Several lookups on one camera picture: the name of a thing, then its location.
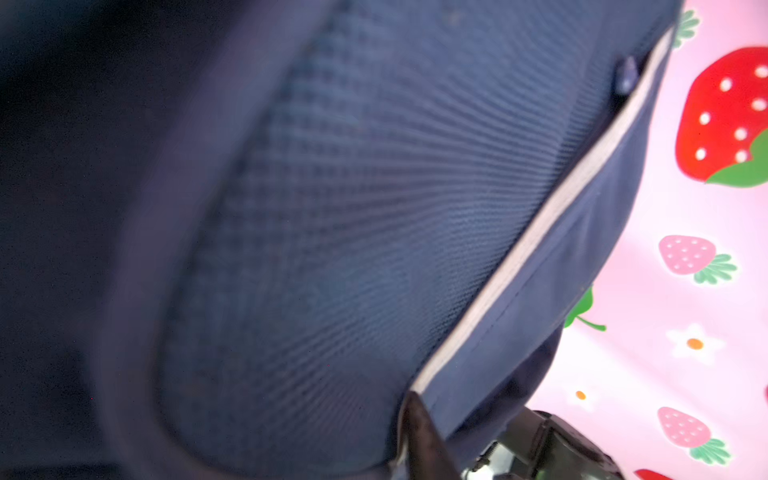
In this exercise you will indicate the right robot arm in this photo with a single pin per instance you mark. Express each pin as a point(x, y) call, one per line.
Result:
point(538, 445)

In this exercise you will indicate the navy blue student backpack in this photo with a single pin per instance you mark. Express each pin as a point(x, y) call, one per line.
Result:
point(236, 234)

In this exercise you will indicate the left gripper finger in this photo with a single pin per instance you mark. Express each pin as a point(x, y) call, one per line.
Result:
point(427, 454)

